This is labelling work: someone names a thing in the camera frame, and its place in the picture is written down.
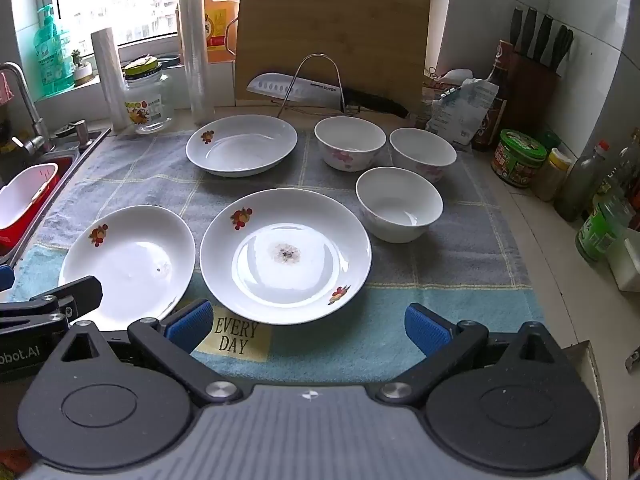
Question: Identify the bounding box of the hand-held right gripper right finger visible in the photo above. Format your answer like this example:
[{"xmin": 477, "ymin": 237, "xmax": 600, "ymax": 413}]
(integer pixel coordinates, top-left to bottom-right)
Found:
[{"xmin": 375, "ymin": 302, "xmax": 571, "ymax": 406}]

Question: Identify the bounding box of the steel wire board stand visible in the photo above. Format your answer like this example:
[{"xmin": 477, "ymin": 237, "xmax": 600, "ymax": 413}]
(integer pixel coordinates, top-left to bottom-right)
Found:
[{"xmin": 272, "ymin": 54, "xmax": 362, "ymax": 119}]

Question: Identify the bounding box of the bamboo cutting board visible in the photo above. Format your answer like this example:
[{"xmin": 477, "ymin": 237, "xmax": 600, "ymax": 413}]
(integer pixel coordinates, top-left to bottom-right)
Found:
[{"xmin": 234, "ymin": 0, "xmax": 431, "ymax": 117}]

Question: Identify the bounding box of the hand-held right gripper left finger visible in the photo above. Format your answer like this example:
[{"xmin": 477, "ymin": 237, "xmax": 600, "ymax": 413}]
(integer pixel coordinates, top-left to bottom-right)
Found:
[{"xmin": 60, "ymin": 299, "xmax": 241, "ymax": 407}]

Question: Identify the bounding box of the glass jar green lid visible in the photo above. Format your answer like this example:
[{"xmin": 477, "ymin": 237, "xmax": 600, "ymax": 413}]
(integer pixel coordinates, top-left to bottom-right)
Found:
[{"xmin": 122, "ymin": 57, "xmax": 174, "ymax": 135}]

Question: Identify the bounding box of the short plastic bag roll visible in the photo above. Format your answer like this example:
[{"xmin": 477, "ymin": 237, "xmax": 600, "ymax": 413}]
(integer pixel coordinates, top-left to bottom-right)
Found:
[{"xmin": 91, "ymin": 28, "xmax": 132, "ymax": 131}]

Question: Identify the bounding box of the green plastic bottle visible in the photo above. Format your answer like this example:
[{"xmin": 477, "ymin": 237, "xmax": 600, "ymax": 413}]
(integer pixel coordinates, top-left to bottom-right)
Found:
[{"xmin": 575, "ymin": 194, "xmax": 633, "ymax": 264}]

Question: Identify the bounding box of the steel kitchen faucet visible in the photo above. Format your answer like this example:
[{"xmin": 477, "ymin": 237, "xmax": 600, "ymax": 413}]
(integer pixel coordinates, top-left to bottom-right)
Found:
[{"xmin": 0, "ymin": 62, "xmax": 56, "ymax": 155}]

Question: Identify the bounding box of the tall plastic wrap roll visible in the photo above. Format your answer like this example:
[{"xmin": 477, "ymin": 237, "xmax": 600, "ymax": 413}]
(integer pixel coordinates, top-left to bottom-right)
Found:
[{"xmin": 178, "ymin": 0, "xmax": 216, "ymax": 128}]

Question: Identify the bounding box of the yellow lid seasoning jar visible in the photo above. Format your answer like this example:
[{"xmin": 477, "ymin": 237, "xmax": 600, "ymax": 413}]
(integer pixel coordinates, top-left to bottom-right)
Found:
[{"xmin": 531, "ymin": 148, "xmax": 572, "ymax": 203}]

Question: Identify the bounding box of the red cap glass bottle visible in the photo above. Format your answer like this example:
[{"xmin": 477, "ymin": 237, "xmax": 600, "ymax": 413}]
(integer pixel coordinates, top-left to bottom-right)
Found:
[{"xmin": 554, "ymin": 141, "xmax": 611, "ymax": 223}]

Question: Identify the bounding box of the steel sink soap dispenser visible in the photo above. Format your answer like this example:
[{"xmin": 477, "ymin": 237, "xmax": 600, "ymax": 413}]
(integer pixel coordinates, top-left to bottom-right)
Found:
[{"xmin": 55, "ymin": 120, "xmax": 103, "ymax": 150}]

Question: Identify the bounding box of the white fruit print plate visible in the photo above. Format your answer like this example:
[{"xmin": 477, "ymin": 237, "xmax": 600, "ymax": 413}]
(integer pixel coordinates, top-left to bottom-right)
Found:
[
  {"xmin": 58, "ymin": 205, "xmax": 196, "ymax": 332},
  {"xmin": 186, "ymin": 115, "xmax": 298, "ymax": 177},
  {"xmin": 200, "ymin": 189, "xmax": 372, "ymax": 326}
]

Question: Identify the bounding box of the black handled kitchen knife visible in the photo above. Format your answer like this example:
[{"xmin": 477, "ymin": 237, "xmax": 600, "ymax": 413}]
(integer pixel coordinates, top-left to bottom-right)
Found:
[{"xmin": 246, "ymin": 72, "xmax": 410, "ymax": 119}]

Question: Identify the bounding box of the small potted plant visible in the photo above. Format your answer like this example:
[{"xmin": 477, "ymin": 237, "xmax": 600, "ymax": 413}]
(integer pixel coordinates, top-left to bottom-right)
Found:
[{"xmin": 70, "ymin": 50, "xmax": 94, "ymax": 87}]

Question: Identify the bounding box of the stainless steel sink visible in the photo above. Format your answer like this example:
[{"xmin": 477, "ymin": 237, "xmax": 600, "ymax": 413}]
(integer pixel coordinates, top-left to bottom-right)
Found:
[{"xmin": 0, "ymin": 127, "xmax": 112, "ymax": 266}]

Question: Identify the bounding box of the dark soy sauce bottle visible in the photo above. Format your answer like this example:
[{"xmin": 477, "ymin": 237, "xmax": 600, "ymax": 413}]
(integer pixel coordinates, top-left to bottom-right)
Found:
[{"xmin": 472, "ymin": 40, "xmax": 516, "ymax": 153}]

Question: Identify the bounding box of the white plastic box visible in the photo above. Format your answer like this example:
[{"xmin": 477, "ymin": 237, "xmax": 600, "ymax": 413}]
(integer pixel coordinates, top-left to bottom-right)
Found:
[{"xmin": 606, "ymin": 230, "xmax": 640, "ymax": 293}]

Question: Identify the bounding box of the white strainer basket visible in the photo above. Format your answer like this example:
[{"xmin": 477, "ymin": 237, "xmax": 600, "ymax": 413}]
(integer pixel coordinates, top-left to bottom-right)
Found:
[{"xmin": 0, "ymin": 163, "xmax": 59, "ymax": 231}]

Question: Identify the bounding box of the green dish soap bottle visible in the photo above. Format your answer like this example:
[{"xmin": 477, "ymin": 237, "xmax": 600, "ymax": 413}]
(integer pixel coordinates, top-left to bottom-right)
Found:
[{"xmin": 32, "ymin": 5, "xmax": 73, "ymax": 98}]

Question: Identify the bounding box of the orange cooking wine jug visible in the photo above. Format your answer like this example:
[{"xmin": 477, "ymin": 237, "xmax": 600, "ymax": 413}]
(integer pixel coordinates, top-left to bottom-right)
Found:
[{"xmin": 199, "ymin": 0, "xmax": 240, "ymax": 64}]

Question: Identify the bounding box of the grey blue checked dish towel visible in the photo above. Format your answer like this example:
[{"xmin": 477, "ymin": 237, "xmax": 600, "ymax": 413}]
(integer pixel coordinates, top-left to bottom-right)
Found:
[{"xmin": 10, "ymin": 129, "xmax": 547, "ymax": 387}]

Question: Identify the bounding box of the wooden knife block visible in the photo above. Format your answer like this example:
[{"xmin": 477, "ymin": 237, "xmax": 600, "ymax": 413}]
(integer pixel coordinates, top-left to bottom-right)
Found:
[{"xmin": 509, "ymin": 7, "xmax": 575, "ymax": 133}]

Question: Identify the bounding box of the white pink floral bowl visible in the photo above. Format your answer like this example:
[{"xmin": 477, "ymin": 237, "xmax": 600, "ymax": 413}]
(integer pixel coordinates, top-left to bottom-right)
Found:
[
  {"xmin": 389, "ymin": 128, "xmax": 457, "ymax": 184},
  {"xmin": 314, "ymin": 117, "xmax": 387, "ymax": 172}
]

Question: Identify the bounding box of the white plastic bag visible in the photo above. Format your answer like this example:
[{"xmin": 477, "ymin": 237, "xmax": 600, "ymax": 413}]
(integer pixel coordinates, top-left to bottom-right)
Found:
[{"xmin": 429, "ymin": 78, "xmax": 500, "ymax": 147}]

